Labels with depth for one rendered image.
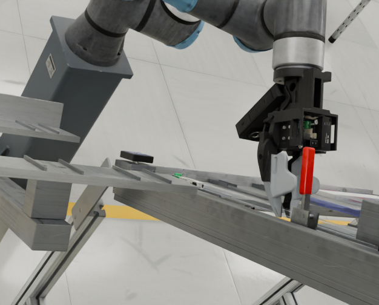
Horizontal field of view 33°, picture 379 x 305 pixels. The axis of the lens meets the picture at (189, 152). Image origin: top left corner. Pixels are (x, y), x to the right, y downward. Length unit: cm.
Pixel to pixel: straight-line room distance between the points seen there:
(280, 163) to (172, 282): 118
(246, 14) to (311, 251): 41
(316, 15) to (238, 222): 32
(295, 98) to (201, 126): 168
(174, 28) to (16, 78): 90
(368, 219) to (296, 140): 18
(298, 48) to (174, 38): 69
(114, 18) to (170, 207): 67
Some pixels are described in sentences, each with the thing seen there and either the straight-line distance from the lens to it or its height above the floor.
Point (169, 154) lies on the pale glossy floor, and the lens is 238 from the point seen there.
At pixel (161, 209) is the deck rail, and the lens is 102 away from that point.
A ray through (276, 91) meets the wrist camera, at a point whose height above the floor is 106.
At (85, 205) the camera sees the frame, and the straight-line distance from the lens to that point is 117.
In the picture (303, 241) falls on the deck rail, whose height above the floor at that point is 106.
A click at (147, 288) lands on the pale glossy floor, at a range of 198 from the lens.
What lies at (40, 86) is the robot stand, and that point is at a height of 38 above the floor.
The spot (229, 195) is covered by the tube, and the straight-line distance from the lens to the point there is 103.
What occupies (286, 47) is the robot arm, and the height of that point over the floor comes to 112.
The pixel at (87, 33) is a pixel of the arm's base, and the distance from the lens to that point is 159.
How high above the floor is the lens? 152
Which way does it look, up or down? 39 degrees down
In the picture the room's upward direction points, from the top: 39 degrees clockwise
